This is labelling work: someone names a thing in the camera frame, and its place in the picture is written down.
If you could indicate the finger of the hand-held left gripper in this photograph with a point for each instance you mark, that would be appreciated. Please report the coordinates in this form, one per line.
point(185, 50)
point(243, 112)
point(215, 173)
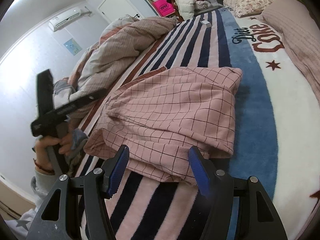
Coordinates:
point(45, 92)
point(77, 103)

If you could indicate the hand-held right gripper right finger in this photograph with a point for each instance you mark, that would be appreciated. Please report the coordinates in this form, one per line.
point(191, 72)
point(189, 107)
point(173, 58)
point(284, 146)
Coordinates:
point(198, 172)

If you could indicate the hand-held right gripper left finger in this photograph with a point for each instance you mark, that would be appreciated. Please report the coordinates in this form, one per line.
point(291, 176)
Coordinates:
point(117, 170)

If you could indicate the pink checked pants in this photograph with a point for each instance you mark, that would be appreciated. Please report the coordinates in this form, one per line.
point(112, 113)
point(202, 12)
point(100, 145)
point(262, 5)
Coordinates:
point(175, 110)

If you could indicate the person's left forearm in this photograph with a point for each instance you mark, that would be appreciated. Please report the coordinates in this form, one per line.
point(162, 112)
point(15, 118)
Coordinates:
point(40, 186)

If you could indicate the person's left hand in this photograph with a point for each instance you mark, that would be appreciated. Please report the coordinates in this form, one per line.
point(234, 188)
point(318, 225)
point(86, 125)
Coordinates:
point(41, 152)

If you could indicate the grey blue cloth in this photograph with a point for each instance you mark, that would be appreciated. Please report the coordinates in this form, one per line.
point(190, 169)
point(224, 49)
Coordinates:
point(77, 142)

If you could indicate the crumpled pink grey duvet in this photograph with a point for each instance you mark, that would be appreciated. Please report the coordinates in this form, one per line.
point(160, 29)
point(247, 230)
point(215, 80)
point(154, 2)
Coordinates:
point(120, 45)

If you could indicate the white air conditioner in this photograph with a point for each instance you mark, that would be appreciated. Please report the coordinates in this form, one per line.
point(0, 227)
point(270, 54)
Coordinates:
point(63, 20)

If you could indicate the striped printed blanket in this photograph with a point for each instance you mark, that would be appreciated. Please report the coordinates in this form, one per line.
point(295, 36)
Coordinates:
point(255, 110)

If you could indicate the person's light star-print top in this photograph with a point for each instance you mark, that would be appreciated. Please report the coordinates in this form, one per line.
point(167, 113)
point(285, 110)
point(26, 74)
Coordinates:
point(21, 223)

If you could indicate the white door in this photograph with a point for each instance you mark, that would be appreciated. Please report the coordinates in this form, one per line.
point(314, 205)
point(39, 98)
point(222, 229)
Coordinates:
point(117, 5)

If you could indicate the pink bag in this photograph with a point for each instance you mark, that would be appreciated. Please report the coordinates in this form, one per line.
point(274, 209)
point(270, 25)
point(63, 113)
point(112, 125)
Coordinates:
point(163, 8)

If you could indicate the white puffer jacket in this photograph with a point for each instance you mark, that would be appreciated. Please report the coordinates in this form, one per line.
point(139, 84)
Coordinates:
point(185, 6)

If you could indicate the small white box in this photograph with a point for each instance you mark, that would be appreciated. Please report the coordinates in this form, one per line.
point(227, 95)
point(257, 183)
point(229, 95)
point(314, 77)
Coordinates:
point(206, 23)

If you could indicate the light patterned folded cloth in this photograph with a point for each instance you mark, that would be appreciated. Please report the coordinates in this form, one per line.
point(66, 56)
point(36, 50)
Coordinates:
point(202, 5)

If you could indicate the pink grey knit pillow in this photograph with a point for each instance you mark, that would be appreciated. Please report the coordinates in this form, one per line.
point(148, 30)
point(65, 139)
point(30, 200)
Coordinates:
point(300, 30)

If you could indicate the floral pillow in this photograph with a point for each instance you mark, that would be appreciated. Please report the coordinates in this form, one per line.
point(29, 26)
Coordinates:
point(250, 3)

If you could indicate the light blue wall poster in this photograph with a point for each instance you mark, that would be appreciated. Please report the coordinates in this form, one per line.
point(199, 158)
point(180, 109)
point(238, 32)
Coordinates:
point(73, 46)

